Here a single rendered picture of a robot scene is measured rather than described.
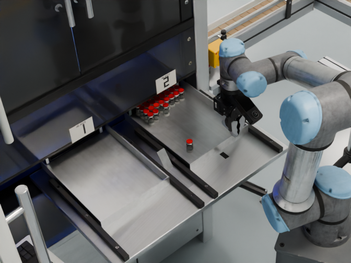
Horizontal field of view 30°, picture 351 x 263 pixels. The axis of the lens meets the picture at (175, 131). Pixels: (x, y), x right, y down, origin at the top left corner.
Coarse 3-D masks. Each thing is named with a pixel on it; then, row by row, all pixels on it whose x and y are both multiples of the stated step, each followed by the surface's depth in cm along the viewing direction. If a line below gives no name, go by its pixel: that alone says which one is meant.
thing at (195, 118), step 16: (192, 96) 234; (176, 112) 228; (192, 112) 228; (208, 112) 227; (144, 128) 219; (160, 128) 223; (176, 128) 222; (192, 128) 222; (208, 128) 221; (224, 128) 221; (160, 144) 215; (176, 144) 217; (208, 144) 216; (224, 144) 213; (192, 160) 211
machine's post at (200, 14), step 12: (192, 0) 208; (204, 0) 211; (192, 12) 211; (204, 12) 214; (204, 24) 217; (204, 36) 220; (204, 48) 223; (204, 60) 227; (204, 72) 230; (192, 84) 234; (204, 84) 234; (204, 216) 283; (204, 228) 288; (204, 240) 294
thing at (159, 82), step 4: (172, 72) 219; (164, 76) 217; (172, 76) 220; (156, 80) 215; (160, 80) 217; (164, 80) 218; (172, 80) 221; (156, 84) 216; (160, 84) 218; (172, 84) 222; (156, 88) 217; (160, 88) 219; (164, 88) 220
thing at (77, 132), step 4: (88, 120) 204; (80, 124) 202; (84, 124) 203; (88, 124) 205; (92, 124) 206; (72, 128) 201; (76, 128) 202; (80, 128) 203; (88, 128) 206; (92, 128) 207; (72, 132) 202; (76, 132) 203; (80, 132) 204; (88, 132) 207; (72, 136) 203; (76, 136) 204; (80, 136) 205; (84, 136) 206; (72, 140) 204; (76, 140) 205
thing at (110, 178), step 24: (96, 144) 219; (120, 144) 218; (48, 168) 208; (72, 168) 212; (96, 168) 211; (120, 168) 210; (144, 168) 210; (72, 192) 200; (96, 192) 204; (120, 192) 203; (144, 192) 198; (96, 216) 192; (120, 216) 196
